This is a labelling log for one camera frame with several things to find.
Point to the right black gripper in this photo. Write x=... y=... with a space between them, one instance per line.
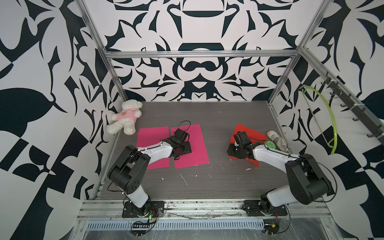
x=229 y=150

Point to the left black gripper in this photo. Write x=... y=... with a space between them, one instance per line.
x=188 y=148

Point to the magenta paper sheet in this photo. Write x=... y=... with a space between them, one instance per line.
x=151 y=136
x=199 y=155

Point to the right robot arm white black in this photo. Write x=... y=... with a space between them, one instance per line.
x=306 y=179

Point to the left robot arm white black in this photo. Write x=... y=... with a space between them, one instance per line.
x=129 y=169

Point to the red square paper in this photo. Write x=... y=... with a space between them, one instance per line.
x=256 y=137

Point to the white grey sneaker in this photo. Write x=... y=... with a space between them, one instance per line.
x=279 y=142

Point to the white teddy bear pink shirt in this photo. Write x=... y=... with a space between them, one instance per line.
x=126 y=119

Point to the right black connector board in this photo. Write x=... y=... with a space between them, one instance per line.
x=271 y=228

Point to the black connector board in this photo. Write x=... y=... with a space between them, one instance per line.
x=141 y=228
x=271 y=228

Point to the left black connector board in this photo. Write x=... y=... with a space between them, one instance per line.
x=141 y=228

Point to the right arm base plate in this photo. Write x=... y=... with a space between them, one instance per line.
x=255 y=208

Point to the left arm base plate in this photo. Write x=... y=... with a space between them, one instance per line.
x=149 y=209

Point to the black wall hook rack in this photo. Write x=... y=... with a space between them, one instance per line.
x=351 y=102

